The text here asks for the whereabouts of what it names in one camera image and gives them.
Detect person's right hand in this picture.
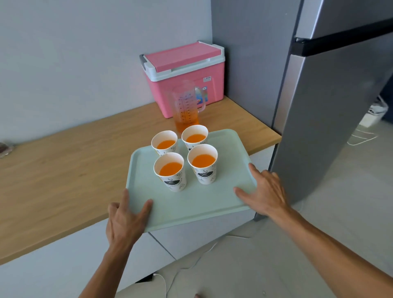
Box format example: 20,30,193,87
233,163,292,219

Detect person's left hand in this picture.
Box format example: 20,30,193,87
106,189,154,250

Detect light green plastic tray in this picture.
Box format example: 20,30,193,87
126,129,258,233

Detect white printed paper cup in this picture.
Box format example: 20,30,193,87
181,124,209,151
151,130,178,156
153,152,187,192
187,144,218,185

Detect clear plastic measuring jug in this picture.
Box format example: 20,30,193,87
167,80,206,134

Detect person's left forearm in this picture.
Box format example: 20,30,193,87
78,242,136,298

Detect person's right forearm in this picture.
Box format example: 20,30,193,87
271,208,393,298

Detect glass dish with sweets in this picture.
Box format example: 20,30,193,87
0,142,14,159

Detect pink cooler box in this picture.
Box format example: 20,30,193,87
139,40,226,119

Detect white floor cable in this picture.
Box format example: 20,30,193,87
153,235,255,298
347,128,379,147

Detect white box with cables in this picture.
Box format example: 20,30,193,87
358,97,390,128

